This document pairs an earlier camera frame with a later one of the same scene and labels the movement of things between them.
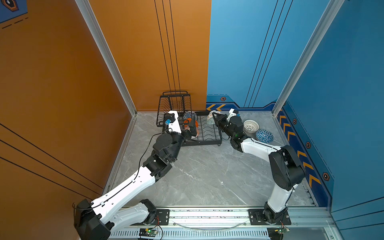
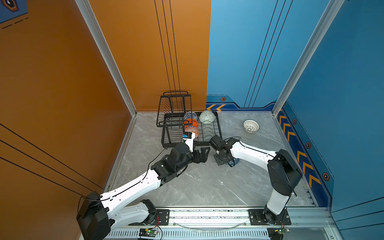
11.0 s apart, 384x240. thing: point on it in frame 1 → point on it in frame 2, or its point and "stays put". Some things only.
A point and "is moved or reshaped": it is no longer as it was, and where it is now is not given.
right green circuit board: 283,230 stays put
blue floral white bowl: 191,114 stays put
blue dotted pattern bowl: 264,136 → 233,162
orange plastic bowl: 188,120 stays put
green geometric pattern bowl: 210,119 is moved or reshaped
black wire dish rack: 175,113 stays put
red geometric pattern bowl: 187,128 stays put
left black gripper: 186,136 → 203,157
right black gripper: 221,118 → 218,162
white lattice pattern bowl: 250,126 stays put
